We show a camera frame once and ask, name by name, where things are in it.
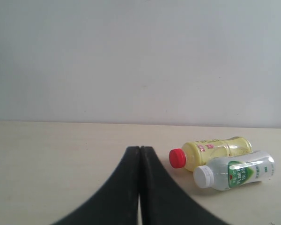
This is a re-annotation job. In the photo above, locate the yellow bottle red cap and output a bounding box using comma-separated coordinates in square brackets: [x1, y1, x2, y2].
[169, 136, 252, 172]

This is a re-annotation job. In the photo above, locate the white green label bottle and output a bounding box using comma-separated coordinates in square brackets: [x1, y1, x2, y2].
[193, 151, 275, 191]

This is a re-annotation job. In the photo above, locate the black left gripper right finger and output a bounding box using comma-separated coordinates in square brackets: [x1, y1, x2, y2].
[140, 146, 226, 225]

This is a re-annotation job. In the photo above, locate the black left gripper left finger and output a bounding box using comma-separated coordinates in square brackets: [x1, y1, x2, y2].
[55, 146, 141, 225]

